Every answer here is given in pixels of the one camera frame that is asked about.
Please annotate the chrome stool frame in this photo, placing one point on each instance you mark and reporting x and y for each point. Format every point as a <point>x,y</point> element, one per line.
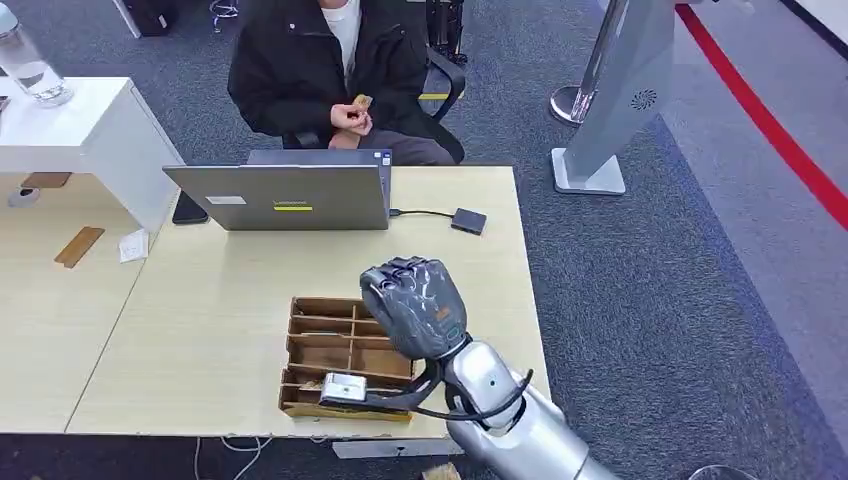
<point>224,12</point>

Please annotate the white bar under desk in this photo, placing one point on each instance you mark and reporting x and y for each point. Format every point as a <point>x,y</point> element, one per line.
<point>391,448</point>

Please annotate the chrome stanchion post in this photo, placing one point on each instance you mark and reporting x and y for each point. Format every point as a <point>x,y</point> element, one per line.
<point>568,106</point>

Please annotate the grey laptop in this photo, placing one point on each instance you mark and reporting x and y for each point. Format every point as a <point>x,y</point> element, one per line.
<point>265,199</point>

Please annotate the person's right hand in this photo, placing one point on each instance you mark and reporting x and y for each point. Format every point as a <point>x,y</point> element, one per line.
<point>341,117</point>

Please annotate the person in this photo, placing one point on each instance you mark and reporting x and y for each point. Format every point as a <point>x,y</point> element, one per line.
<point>285,73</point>

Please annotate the silver kiosk stand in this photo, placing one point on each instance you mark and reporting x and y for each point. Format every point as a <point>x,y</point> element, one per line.
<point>616,99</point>

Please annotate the clear water bottle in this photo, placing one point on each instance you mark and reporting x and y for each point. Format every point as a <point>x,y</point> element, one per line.
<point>30,69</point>

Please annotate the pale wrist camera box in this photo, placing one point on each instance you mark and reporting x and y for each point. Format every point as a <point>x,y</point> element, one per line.
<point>343,388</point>

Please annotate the clear glass rim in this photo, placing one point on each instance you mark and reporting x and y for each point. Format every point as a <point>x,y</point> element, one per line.
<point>722,473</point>

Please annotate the person's left hand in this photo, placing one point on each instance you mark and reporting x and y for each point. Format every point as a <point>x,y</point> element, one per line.
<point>363,124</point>

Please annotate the card in wooden box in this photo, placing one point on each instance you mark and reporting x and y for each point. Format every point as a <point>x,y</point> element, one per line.
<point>312,385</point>

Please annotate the wooden divided card box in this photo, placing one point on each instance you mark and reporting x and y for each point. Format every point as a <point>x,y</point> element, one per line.
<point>331,344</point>

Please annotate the black office chair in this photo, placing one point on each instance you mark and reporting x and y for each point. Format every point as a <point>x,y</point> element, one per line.
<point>449,79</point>

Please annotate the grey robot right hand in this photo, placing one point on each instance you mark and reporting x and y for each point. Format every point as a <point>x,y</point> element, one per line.
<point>420,311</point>

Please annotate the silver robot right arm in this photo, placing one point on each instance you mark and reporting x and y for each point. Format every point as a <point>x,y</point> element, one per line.
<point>530,437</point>

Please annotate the black phone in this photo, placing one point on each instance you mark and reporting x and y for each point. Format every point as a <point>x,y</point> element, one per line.
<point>189,210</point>

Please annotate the black equipment stand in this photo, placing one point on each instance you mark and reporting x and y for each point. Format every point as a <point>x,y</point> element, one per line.
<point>445,26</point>

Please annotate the round grey desk grommet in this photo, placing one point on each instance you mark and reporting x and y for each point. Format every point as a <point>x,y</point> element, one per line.
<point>24,197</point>

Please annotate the red floor tape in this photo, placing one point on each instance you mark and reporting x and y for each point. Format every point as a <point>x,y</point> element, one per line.
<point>762,122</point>

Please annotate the white paper slip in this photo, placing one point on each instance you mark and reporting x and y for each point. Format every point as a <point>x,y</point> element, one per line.
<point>134,246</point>

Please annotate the tan fuzzy item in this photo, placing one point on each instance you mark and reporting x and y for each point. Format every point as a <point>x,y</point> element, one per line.
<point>442,473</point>

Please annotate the white desk shelf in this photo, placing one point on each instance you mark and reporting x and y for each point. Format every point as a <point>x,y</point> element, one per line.
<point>86,132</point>

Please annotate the black case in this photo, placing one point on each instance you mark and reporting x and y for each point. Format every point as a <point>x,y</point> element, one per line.
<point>151,16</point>

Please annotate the black adapter box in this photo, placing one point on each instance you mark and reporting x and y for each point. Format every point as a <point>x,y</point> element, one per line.
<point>469,221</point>

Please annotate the brown wooden strip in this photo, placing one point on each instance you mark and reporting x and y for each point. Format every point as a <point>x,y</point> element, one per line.
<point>80,246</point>

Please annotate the brown flat patch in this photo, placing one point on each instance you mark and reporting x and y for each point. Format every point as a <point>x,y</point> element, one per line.
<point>46,180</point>

